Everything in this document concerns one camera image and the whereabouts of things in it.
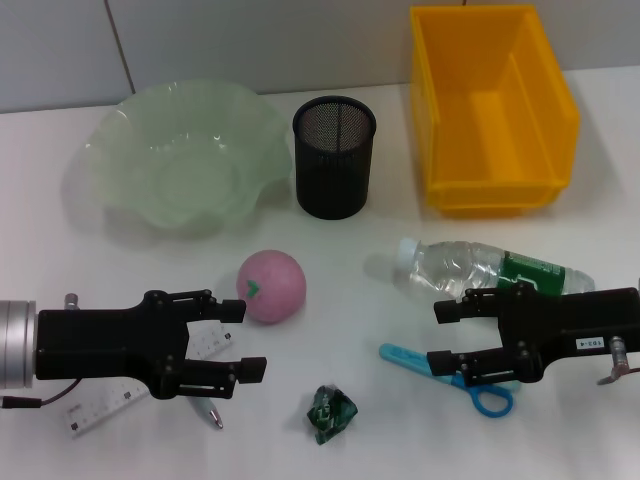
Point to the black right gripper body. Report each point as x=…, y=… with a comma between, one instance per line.
x=575, y=325

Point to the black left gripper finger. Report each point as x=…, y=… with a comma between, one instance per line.
x=232, y=310
x=250, y=371

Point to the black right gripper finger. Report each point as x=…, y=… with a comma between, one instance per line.
x=442, y=362
x=450, y=311

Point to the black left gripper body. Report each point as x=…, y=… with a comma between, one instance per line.
x=100, y=345

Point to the clear water bottle green label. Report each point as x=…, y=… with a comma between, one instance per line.
x=450, y=270

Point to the pink peach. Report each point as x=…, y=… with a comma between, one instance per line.
x=275, y=287

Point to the green plastic wrapper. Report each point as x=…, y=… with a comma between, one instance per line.
x=331, y=414

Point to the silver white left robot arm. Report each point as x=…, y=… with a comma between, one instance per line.
x=17, y=342

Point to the blue scissors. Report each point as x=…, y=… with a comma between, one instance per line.
x=400, y=354

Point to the silver ballpoint pen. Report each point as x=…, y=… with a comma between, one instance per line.
x=212, y=416

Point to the clear plastic ruler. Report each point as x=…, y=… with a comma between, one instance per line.
x=100, y=410

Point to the pale green glass fruit plate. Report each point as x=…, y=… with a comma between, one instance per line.
x=175, y=160

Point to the black mesh pen holder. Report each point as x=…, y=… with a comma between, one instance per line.
x=334, y=165

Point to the yellow plastic bin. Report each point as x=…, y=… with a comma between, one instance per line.
x=490, y=125

